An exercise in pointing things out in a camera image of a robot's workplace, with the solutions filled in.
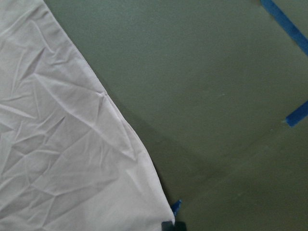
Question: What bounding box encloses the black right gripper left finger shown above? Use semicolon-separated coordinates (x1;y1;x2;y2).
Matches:
161;221;174;231

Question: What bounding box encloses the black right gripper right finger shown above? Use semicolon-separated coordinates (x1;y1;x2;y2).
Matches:
174;221;187;231

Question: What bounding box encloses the pink Snoopy t-shirt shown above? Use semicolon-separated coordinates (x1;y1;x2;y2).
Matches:
0;0;175;231

